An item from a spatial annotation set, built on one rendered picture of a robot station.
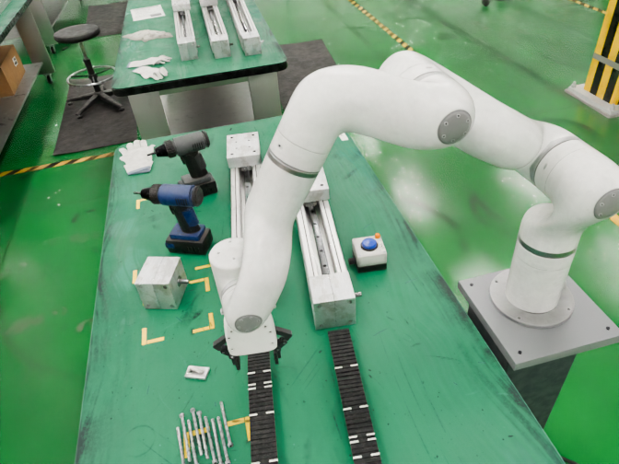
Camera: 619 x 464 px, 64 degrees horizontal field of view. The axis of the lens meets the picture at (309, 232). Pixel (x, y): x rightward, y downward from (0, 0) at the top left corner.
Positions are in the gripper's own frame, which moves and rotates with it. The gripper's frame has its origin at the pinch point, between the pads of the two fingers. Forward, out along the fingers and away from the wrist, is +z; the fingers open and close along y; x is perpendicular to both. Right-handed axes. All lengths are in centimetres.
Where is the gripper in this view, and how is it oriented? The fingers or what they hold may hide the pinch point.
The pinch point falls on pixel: (257, 358)
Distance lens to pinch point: 111.2
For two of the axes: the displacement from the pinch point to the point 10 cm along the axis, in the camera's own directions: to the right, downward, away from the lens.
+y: 9.9, -1.4, 0.5
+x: -1.3, -6.2, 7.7
